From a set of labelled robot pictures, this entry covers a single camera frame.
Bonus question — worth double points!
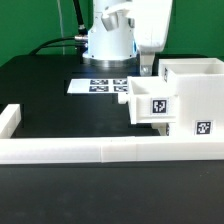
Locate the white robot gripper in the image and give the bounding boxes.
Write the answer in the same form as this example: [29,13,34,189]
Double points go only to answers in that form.
[101,0,173,76]

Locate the white drawer box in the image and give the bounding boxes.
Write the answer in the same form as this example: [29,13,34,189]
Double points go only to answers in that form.
[151,123,170,136]
[118,76,179,124]

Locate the white drawer cabinet frame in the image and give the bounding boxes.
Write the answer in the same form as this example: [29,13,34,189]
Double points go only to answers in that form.
[158,58,224,137]

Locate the white front drawer box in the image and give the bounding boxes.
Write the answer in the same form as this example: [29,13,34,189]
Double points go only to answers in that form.
[151,123,170,136]

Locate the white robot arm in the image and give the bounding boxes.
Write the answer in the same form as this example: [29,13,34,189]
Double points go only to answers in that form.
[76,0,173,76]

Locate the white fiducial marker sheet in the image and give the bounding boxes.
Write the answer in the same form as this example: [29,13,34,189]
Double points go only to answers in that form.
[67,79,128,94]

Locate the white U-shaped table fence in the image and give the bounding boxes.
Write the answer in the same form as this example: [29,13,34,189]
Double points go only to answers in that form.
[0,104,224,164]

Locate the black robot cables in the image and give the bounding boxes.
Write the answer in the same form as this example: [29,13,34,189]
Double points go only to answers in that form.
[28,0,89,56]

